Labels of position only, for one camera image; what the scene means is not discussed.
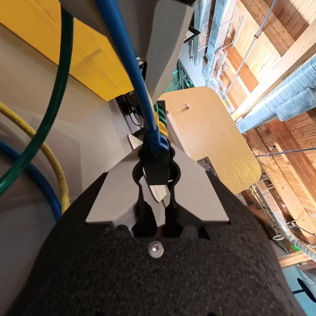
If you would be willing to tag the silver ventilation duct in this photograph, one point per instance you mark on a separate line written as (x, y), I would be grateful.
(284, 96)

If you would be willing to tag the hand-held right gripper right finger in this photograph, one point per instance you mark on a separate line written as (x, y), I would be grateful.
(197, 195)

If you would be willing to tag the light wooden board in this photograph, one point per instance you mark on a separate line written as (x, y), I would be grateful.
(209, 138)

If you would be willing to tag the black electronic device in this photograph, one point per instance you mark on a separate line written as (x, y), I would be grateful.
(130, 108)

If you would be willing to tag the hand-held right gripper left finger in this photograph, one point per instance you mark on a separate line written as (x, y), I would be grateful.
(116, 197)

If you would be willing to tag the yellow plastic bin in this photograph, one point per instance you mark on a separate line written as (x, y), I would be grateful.
(81, 54)

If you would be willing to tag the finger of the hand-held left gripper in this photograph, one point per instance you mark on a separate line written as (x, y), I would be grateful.
(84, 17)
(167, 44)

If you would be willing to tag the black ethernet port block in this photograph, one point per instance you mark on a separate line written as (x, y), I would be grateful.
(156, 172)

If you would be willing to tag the thin silver duct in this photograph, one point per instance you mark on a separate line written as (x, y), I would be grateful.
(293, 237)

